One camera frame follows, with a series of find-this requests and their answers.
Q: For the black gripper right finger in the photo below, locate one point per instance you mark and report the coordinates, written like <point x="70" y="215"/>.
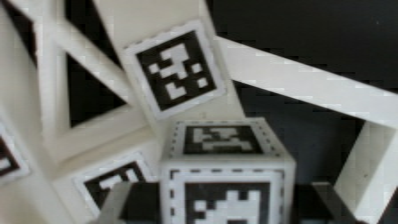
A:
<point x="319" y="206"/>

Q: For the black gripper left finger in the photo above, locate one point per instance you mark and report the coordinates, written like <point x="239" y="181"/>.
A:
<point x="132" y="204"/>

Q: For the white tagged cube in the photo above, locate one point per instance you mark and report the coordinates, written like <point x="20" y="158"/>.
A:
<point x="226" y="174"/>

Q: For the white chair back part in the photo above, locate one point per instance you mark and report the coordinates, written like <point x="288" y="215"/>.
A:
<point x="111" y="70"/>

